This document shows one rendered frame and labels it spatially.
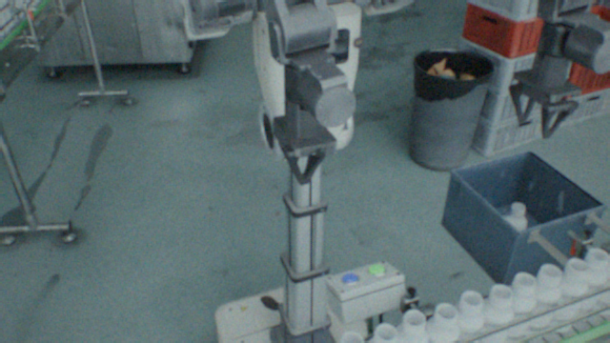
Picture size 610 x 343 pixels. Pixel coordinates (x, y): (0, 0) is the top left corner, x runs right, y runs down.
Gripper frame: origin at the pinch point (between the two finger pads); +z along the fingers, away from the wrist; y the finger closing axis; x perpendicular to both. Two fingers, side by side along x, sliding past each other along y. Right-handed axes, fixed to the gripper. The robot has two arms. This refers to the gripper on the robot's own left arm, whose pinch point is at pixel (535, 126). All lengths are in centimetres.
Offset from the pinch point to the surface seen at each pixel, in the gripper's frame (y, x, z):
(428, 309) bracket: -9.4, 24.7, 28.5
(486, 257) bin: 24, -21, 62
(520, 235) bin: 16, -22, 46
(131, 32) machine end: 361, 47, 95
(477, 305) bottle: -15.2, 18.9, 23.9
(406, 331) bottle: -14.2, 32.5, 25.6
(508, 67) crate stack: 160, -143, 75
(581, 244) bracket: -4.0, -18.7, 31.8
